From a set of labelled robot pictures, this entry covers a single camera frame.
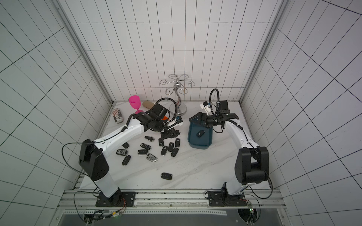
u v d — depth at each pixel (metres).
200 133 0.98
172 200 0.74
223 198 0.66
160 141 0.94
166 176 0.79
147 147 0.92
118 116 1.07
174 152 0.90
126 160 0.86
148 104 1.14
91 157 0.44
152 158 0.87
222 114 0.63
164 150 0.90
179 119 0.70
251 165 0.44
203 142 0.95
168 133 0.70
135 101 0.99
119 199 0.68
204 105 0.78
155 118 0.62
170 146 0.92
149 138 0.95
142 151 0.90
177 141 0.95
